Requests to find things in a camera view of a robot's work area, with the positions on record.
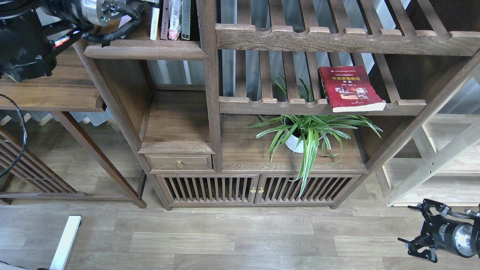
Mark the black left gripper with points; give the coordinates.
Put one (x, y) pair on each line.
(101, 12)

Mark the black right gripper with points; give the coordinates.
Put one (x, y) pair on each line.
(452, 234)

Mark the white book green cover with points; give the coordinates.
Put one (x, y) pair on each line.
(155, 18)

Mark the red book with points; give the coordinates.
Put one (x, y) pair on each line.
(348, 89)

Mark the white book pink cover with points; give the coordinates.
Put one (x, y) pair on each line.
(124, 20)

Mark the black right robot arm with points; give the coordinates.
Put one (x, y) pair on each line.
(432, 209)

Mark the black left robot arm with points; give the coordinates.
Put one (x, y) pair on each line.
(34, 32)

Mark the pink spine upright book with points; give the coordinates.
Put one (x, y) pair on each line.
(164, 20)

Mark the plastic wrapped white book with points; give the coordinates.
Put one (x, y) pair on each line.
(175, 22)

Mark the dark green upright book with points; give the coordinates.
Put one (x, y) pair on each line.
(189, 21)

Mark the white plant pot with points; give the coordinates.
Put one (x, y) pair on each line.
(293, 144)

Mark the green spider plant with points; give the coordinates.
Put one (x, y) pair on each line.
(329, 125)

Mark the dark wooden bookshelf cabinet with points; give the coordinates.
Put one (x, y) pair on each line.
(194, 100)

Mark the white metal leg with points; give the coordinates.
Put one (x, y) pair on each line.
(66, 242)

